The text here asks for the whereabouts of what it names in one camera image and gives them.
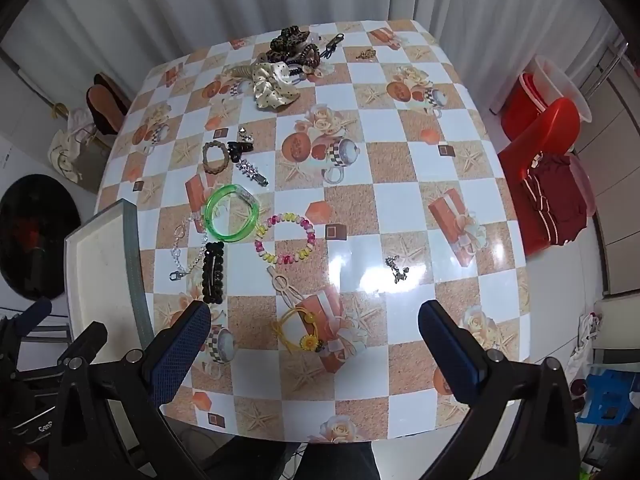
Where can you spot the brown slippers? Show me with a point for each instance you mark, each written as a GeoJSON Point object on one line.
{"type": "Point", "coordinates": [105, 105]}

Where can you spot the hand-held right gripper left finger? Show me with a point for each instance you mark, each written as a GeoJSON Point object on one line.
{"type": "Point", "coordinates": [175, 355]}

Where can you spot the beige cutout hair clip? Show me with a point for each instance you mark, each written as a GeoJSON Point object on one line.
{"type": "Point", "coordinates": [282, 285]}

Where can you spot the dark red garment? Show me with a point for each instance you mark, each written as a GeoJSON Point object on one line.
{"type": "Point", "coordinates": [555, 200]}

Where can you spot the grey rimmed white tray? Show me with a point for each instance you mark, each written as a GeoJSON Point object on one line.
{"type": "Point", "coordinates": [100, 270]}

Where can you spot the white washing machine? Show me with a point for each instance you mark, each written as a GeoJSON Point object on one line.
{"type": "Point", "coordinates": [30, 235]}

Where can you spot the translucent white bucket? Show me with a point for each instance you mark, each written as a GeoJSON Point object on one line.
{"type": "Point", "coordinates": [560, 85]}

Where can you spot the cream satin scrunchie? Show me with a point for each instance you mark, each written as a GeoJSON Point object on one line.
{"type": "Point", "coordinates": [272, 85]}

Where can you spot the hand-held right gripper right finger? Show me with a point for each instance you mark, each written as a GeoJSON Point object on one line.
{"type": "Point", "coordinates": [452, 355]}

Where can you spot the checkered printed tablecloth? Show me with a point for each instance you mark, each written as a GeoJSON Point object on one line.
{"type": "Point", "coordinates": [395, 210]}

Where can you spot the red plastic chair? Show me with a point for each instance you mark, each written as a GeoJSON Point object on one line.
{"type": "Point", "coordinates": [545, 140]}

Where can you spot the small silver earring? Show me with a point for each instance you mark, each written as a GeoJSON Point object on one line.
{"type": "Point", "coordinates": [245, 133]}

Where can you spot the pink plastic basin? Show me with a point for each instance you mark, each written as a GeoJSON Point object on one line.
{"type": "Point", "coordinates": [586, 185]}

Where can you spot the blue plastic stool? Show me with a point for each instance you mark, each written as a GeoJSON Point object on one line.
{"type": "Point", "coordinates": [607, 395]}

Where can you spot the black beaded hair clip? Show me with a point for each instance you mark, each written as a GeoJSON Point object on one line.
{"type": "Point", "coordinates": [213, 272]}

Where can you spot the small metal charm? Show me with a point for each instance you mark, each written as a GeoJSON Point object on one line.
{"type": "Point", "coordinates": [397, 267]}

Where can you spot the leopard print scrunchie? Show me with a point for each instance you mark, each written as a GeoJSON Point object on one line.
{"type": "Point", "coordinates": [290, 45]}

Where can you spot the rhinestone hair clip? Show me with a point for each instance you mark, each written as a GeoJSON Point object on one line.
{"type": "Point", "coordinates": [252, 172]}

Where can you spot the white cloth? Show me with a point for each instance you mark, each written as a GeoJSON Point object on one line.
{"type": "Point", "coordinates": [585, 340]}

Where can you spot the red bucket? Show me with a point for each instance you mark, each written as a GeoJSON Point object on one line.
{"type": "Point", "coordinates": [522, 107]}

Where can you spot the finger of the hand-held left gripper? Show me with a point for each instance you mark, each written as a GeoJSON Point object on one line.
{"type": "Point", "coordinates": [32, 312]}

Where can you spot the green plastic bangle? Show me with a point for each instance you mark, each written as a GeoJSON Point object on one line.
{"type": "Point", "coordinates": [232, 215]}

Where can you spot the black hair claw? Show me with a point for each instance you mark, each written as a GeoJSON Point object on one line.
{"type": "Point", "coordinates": [239, 151]}

